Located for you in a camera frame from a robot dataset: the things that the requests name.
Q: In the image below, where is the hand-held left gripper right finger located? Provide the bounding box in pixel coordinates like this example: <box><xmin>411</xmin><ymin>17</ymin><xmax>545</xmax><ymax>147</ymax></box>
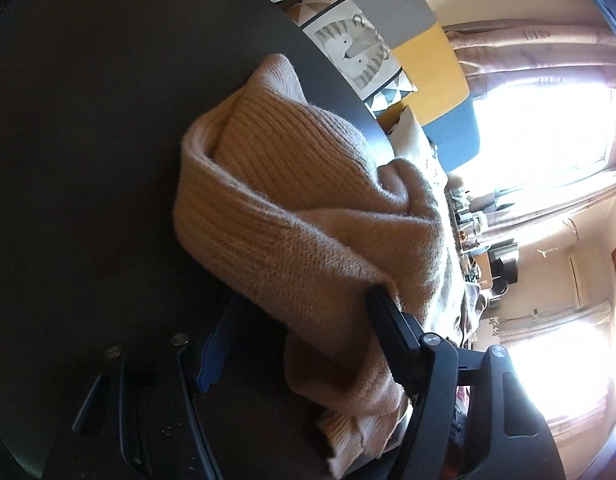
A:
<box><xmin>365</xmin><ymin>284</ymin><xmax>566</xmax><ymax>480</ymax></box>

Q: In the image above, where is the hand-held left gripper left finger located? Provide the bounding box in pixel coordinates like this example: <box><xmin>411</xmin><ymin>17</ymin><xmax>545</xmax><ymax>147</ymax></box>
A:
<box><xmin>70</xmin><ymin>295</ymin><xmax>243</xmax><ymax>480</ymax></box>

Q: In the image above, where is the beige knit sweater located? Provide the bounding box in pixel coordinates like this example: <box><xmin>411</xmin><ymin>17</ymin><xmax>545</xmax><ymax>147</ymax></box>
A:
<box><xmin>173</xmin><ymin>54</ymin><xmax>468</xmax><ymax>476</ymax></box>

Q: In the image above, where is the cluttered wooden desk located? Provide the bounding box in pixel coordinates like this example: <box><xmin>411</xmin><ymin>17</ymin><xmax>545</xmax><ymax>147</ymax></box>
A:
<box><xmin>445</xmin><ymin>175</ymin><xmax>518</xmax><ymax>311</ymax></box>

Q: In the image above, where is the black monitor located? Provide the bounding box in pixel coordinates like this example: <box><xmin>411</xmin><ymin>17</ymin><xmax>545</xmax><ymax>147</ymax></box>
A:
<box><xmin>488</xmin><ymin>241</ymin><xmax>519</xmax><ymax>291</ymax></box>

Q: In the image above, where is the bright window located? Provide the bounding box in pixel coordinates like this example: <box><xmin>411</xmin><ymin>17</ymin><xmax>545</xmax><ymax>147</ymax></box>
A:
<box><xmin>468</xmin><ymin>75</ymin><xmax>616</xmax><ymax>201</ymax></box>
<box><xmin>508</xmin><ymin>310</ymin><xmax>616</xmax><ymax>431</ymax></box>

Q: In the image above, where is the deer print cushion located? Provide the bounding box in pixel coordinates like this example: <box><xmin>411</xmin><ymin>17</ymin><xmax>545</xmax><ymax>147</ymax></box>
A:
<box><xmin>388</xmin><ymin>105</ymin><xmax>449</xmax><ymax>191</ymax></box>

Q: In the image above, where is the pink curtain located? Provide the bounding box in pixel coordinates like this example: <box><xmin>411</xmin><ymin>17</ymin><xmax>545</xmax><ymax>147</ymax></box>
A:
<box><xmin>488</xmin><ymin>177</ymin><xmax>616</xmax><ymax>233</ymax></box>
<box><xmin>445</xmin><ymin>17</ymin><xmax>616</xmax><ymax>106</ymax></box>

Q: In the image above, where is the grey yellow blue sofa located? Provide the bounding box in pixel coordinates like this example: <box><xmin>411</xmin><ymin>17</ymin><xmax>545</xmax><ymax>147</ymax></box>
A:
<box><xmin>245</xmin><ymin>0</ymin><xmax>483</xmax><ymax>171</ymax></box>

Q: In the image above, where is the tiger print cushion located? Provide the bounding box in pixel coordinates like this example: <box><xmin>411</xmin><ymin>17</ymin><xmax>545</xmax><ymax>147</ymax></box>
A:
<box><xmin>288</xmin><ymin>0</ymin><xmax>419</xmax><ymax>111</ymax></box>

